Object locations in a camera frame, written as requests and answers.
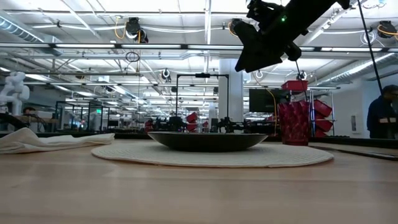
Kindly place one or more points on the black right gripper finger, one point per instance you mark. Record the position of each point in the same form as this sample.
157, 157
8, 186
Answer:
253, 53

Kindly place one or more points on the red textured cup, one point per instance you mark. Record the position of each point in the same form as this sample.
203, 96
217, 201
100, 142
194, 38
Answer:
293, 124

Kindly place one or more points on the blue and beige floral plate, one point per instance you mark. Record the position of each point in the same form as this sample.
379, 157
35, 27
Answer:
205, 141

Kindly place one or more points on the white round plate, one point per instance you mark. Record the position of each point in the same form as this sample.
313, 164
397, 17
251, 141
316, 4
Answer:
217, 158

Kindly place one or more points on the white cloth napkin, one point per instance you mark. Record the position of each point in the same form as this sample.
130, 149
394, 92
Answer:
46, 143

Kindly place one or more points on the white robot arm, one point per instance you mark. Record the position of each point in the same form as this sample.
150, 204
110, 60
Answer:
15, 90

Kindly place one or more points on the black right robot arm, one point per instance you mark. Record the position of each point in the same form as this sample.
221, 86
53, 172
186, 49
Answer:
317, 9

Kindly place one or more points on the white square pillar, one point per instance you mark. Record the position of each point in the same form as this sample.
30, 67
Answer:
234, 93

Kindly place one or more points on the black monitor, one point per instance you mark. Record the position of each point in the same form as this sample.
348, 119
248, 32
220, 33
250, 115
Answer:
264, 100

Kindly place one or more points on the red storage bin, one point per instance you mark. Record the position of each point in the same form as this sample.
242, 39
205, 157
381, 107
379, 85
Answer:
192, 117
325, 125
323, 109
294, 85

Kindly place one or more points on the black robot station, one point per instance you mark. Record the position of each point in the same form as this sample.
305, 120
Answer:
175, 122
228, 124

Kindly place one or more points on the small round ceiling reel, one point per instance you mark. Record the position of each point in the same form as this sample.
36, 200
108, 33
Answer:
166, 74

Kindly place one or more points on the person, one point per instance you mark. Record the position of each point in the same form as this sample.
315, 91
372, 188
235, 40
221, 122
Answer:
381, 115
28, 111

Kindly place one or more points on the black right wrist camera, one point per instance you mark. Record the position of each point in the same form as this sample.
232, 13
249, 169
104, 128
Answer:
262, 12

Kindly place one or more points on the round silver ceiling duct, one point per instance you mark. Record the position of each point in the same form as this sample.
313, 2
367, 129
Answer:
357, 68

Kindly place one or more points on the long ceiling light rail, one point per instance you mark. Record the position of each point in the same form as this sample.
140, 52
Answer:
93, 45

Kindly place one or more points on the grey ribbed ceiling duct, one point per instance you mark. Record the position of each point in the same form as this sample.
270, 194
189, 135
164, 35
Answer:
18, 31

